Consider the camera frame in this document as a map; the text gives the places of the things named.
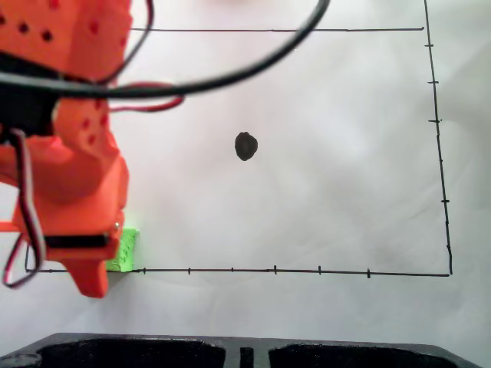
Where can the green textured foam block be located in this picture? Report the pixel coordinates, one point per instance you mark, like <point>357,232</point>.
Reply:
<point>128,249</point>

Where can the black dot mark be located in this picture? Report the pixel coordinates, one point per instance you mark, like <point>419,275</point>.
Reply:
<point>246,145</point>

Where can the black moulded tray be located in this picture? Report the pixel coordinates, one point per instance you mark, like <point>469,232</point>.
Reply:
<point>245,352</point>

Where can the white paper sheet black lines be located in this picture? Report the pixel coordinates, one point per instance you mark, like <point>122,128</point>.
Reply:
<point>307,214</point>

